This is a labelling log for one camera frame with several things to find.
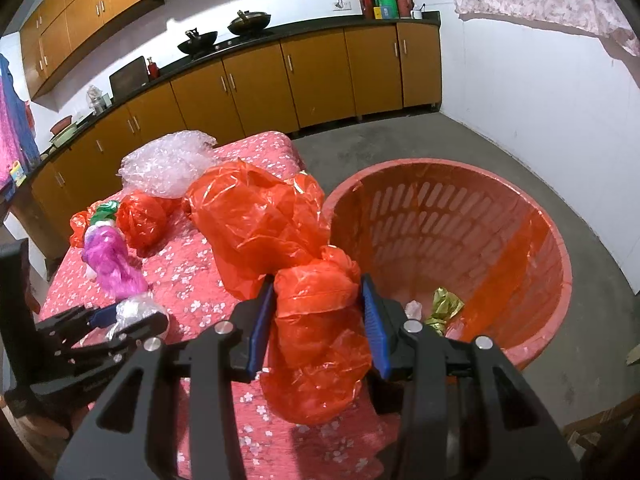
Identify magenta plastic bag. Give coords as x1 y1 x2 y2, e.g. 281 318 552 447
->
81 224 149 300

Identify olive green plastic bag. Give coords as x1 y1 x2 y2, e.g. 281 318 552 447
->
423 287 464 336

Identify large orange plastic bag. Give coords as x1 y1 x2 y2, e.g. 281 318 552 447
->
183 159 372 426

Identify clear bubble wrap bundle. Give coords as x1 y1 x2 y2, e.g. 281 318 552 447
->
117 130 224 198

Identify white plastic bag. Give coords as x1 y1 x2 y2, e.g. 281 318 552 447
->
105 292 170 340

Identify red floral tablecloth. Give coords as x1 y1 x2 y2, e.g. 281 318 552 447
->
40 131 399 479

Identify red plastic laundry basket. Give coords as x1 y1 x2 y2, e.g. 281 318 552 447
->
323 158 573 370

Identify stacked plastic basins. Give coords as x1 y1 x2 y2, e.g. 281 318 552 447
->
51 115 77 148

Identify pink blue hanging cloth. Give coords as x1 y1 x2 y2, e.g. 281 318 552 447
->
1 55 40 186

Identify clear glass jar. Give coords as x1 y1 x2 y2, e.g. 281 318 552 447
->
86 84 112 115

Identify dark cutting board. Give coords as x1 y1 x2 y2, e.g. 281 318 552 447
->
110 56 149 102

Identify red sauce bottle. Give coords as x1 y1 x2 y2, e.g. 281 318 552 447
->
146 58 160 80

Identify wooden lower cabinets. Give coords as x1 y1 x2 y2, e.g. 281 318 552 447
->
8 11 442 260

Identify wooden cabinets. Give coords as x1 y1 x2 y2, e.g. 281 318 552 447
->
20 0 164 100
8 11 442 260

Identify black wok left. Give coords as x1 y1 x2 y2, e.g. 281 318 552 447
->
178 28 218 58

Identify black lidded wok right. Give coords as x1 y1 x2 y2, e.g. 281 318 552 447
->
228 11 271 37

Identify white mug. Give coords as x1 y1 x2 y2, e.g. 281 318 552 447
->
411 3 426 20

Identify wooden upper cabinets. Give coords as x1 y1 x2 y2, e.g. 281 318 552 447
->
20 0 164 100

